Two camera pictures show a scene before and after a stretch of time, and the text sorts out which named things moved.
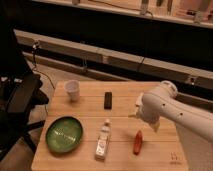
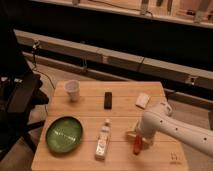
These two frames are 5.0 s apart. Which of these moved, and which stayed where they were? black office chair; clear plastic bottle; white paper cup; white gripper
Moved: white gripper
Stayed: white paper cup; black office chair; clear plastic bottle
